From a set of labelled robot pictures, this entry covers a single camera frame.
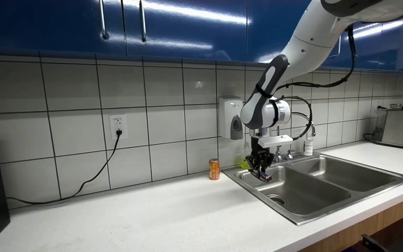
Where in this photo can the blue wall cabinet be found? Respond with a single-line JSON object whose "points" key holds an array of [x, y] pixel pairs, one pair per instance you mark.
{"points": [[187, 31]]}

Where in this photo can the black office chair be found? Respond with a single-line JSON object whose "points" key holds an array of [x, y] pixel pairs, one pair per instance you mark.
{"points": [[397, 245]]}

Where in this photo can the yellow dish soap bottle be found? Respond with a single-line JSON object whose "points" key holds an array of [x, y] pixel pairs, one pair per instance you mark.
{"points": [[245, 157]]}

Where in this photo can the white wall soap dispenser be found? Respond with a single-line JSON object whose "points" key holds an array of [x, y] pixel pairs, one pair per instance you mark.
{"points": [[228, 117]]}

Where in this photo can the chrome tap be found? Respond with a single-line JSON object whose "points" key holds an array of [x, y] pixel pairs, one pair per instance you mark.
{"points": [[312, 127]]}

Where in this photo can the clear bottle with label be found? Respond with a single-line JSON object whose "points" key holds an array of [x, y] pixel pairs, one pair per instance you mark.
{"points": [[307, 145]]}

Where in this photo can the white wall socket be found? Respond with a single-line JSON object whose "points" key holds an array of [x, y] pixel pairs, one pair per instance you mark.
{"points": [[117, 122]]}

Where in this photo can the orange drink can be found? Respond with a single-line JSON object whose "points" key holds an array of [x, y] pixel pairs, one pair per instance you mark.
{"points": [[214, 170]]}

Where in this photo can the steel double sink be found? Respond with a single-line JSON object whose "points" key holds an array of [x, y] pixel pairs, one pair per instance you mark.
{"points": [[313, 185]]}

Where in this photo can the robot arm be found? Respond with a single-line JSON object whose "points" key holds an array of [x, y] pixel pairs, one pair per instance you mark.
{"points": [[313, 38]]}

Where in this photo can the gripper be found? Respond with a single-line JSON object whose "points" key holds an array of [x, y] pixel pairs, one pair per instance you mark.
{"points": [[256, 148]]}

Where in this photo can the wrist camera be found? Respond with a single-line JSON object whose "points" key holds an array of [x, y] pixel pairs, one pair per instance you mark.
{"points": [[275, 140]]}

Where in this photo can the steel coffee machine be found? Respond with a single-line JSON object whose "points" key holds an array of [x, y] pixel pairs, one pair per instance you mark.
{"points": [[397, 127]]}

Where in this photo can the candy bar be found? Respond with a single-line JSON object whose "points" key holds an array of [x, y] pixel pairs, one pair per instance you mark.
{"points": [[265, 177]]}

